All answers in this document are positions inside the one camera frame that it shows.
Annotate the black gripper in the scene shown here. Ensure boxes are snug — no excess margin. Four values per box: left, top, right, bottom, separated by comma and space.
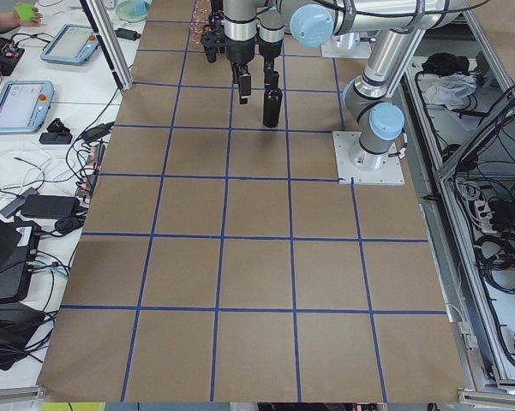
201, 23, 256, 104
256, 10, 286, 89

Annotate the dark wine bottle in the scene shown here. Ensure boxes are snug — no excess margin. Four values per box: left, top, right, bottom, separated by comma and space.
262, 71, 283, 128
208, 10, 224, 31

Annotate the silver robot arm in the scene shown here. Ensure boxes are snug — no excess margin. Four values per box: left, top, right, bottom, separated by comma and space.
272, 1, 468, 171
201, 0, 284, 104

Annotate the dark wine bottle in basket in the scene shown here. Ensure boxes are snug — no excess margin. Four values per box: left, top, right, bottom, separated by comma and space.
208, 10, 224, 31

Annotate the person hand at desk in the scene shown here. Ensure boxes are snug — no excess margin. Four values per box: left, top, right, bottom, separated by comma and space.
11, 3, 42, 28

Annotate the green plastic bowl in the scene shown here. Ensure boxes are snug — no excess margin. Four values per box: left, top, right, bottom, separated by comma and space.
115, 0, 151, 23

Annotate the black power brick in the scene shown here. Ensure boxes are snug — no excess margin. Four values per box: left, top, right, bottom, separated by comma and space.
115, 27, 141, 41

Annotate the upper blue teach pendant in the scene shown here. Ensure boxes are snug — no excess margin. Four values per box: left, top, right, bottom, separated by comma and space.
40, 24, 99, 65

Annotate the blue teach pendant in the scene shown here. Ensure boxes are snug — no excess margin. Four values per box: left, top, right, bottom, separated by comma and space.
0, 80, 55, 134
40, 24, 99, 65

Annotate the green block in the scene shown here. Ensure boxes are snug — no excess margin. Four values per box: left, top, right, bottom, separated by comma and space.
15, 3, 37, 21

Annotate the lower blue teach pendant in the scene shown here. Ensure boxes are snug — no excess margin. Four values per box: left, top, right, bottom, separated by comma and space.
0, 80, 55, 134

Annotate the black power adapter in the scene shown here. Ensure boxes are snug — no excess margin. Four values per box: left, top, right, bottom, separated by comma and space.
21, 194, 79, 219

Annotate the black laptop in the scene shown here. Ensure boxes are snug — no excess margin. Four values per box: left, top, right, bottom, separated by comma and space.
0, 219, 40, 304

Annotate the copper wire wine basket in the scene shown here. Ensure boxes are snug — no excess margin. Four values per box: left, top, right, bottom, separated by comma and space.
190, 0, 212, 51

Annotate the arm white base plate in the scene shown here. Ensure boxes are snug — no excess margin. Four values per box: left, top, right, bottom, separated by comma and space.
332, 131, 404, 186
320, 33, 376, 60

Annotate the aluminium frame post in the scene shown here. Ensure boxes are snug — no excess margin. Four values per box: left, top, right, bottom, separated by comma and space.
80, 0, 133, 91

